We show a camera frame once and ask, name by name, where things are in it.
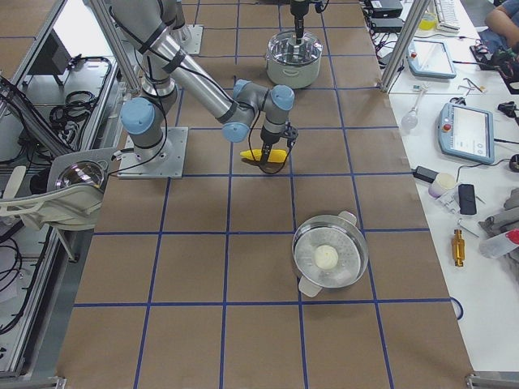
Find black scissors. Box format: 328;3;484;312
449;96;466;105

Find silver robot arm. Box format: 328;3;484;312
111;1;298;165
157;1;311;47

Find white paper cup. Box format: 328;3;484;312
428;173;457;198

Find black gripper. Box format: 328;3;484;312
290;0;311;44
260;121;298;165

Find person forearm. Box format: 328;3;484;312
485;0;518;45

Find near blue teach pendant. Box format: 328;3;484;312
437;103;495;165

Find yellow corn cob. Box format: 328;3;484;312
239;149;288;164

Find white plastic rice paddle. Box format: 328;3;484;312
2;165;27;199

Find aluminium frame post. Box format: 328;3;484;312
380;0;430;92

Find light green electric pot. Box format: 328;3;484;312
266;53;321;89

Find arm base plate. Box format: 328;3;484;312
172;24;204;55
117;126;189;179

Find gold brass fitting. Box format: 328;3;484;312
451;229;465;267

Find black phone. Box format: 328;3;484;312
458;184;477;216

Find steel steamer pot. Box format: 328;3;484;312
292;211;368;297

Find white steamed bun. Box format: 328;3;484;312
314;245;339;270

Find grey cloth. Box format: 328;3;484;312
478;190;518;238

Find far blue teach pendant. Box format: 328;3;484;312
407;40;457;79

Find black power adapter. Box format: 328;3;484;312
412;166;439;183

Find steel bowl with food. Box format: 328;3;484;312
55;160;105;189

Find blue teach pendant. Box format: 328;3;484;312
437;103;495;165
407;40;457;79

